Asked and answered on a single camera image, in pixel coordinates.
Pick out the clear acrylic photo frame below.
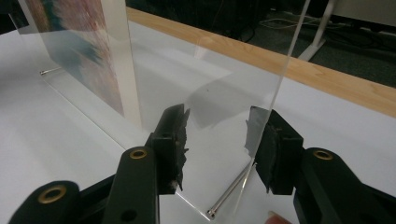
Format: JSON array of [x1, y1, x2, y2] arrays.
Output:
[[8, 0, 312, 222]]

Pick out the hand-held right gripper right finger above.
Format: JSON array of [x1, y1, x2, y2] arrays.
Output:
[[244, 105, 304, 196]]

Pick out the metal frame pin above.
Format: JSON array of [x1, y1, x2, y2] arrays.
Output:
[[206, 161, 253, 220], [39, 66, 64, 77]]

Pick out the white floor cable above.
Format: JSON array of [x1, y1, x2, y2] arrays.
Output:
[[257, 11, 323, 32]]

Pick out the black floor cables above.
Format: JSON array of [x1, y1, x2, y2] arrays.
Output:
[[214, 0, 260, 44]]

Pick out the white table sheet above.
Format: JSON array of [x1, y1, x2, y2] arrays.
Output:
[[0, 20, 396, 224]]

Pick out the photo card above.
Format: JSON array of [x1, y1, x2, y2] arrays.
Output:
[[18, 0, 143, 127]]

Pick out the white desk frame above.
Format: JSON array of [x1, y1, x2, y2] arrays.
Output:
[[297, 0, 396, 62]]

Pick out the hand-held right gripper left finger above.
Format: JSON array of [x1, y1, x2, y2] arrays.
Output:
[[145, 103, 191, 196]]

